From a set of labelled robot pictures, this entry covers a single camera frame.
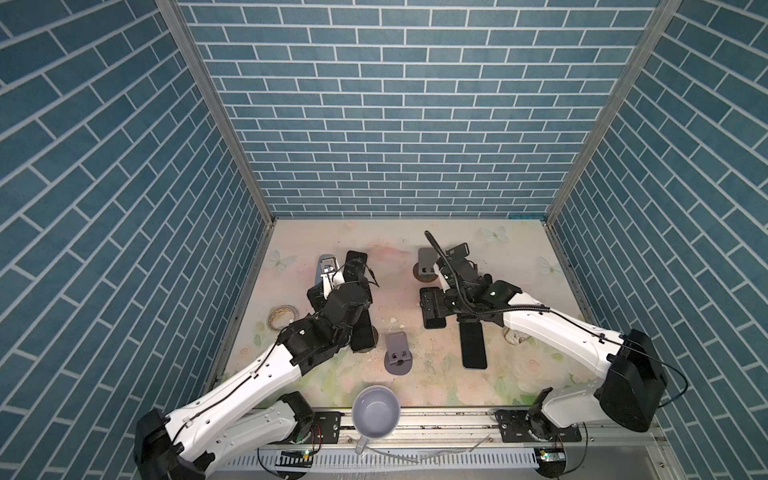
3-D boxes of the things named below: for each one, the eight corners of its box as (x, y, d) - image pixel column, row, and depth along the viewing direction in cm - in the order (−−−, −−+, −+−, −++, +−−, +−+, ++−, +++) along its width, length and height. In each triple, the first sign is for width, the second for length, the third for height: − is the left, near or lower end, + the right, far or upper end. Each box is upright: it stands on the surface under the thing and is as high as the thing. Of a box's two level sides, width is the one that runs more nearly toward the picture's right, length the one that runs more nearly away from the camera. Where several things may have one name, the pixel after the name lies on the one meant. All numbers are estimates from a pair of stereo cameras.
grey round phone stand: (385, 374, 84) (384, 361, 76) (386, 346, 90) (385, 331, 82) (410, 374, 84) (412, 361, 76) (410, 346, 90) (411, 331, 82)
